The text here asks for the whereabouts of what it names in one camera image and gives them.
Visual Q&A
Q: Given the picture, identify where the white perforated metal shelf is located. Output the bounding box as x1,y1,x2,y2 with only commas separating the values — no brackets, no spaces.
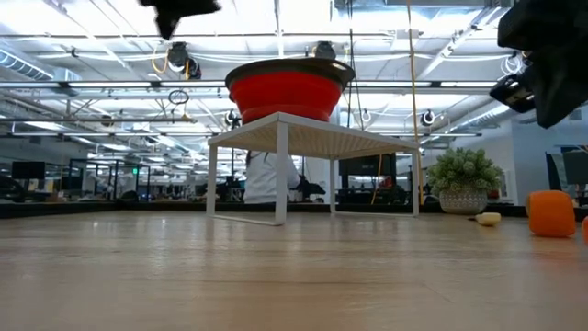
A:
207,110,422,227

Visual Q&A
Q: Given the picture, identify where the red colander bowl grey rim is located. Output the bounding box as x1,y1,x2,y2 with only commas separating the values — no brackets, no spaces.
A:
224,57,356,125

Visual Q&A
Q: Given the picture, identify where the person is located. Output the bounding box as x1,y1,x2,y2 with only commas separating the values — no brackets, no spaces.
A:
243,150,327,205

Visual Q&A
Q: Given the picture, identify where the orange fruit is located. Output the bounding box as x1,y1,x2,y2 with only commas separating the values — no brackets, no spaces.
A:
525,188,577,239

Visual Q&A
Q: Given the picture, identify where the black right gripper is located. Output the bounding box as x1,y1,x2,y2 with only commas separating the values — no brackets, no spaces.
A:
498,0,588,129

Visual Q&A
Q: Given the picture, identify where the green potted plant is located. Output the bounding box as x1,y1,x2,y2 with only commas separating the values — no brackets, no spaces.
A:
426,146,505,215

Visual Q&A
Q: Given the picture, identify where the black hanging cable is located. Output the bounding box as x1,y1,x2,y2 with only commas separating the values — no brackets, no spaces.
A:
345,0,367,132

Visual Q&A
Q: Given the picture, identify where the dark computer monitor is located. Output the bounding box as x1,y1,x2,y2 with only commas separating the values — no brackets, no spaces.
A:
545,147,588,207

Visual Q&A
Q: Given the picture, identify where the small pale yellow object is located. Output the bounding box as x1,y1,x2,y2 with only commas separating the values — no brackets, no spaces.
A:
468,211,503,227

